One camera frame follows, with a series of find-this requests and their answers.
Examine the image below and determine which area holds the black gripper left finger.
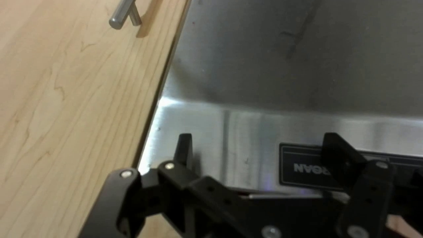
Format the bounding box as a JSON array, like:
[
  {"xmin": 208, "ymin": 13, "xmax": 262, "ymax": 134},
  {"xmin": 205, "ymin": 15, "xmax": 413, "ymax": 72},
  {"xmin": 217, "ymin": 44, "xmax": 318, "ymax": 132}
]
[{"xmin": 78, "ymin": 133, "xmax": 249, "ymax": 238}]

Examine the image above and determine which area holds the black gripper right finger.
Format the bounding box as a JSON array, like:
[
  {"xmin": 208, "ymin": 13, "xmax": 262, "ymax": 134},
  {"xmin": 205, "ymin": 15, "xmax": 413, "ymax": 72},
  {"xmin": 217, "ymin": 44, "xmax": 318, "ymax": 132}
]
[{"xmin": 320, "ymin": 132, "xmax": 397, "ymax": 238}]

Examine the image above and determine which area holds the stainless steel range hood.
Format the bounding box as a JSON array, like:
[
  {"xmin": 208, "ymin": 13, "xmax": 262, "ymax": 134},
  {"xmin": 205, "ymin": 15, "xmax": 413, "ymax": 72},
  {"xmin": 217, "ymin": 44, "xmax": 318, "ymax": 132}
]
[{"xmin": 137, "ymin": 0, "xmax": 423, "ymax": 200}]

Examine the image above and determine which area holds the light wooden wall cabinet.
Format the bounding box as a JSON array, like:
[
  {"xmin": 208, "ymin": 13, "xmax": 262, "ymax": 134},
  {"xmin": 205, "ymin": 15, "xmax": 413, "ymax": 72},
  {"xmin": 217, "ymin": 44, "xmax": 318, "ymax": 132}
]
[{"xmin": 0, "ymin": 0, "xmax": 192, "ymax": 238}]

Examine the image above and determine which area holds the silver bar cabinet handle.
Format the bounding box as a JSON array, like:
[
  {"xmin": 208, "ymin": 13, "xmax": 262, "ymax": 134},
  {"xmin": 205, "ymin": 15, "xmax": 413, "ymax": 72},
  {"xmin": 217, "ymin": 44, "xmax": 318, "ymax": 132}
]
[{"xmin": 109, "ymin": 0, "xmax": 143, "ymax": 31}]

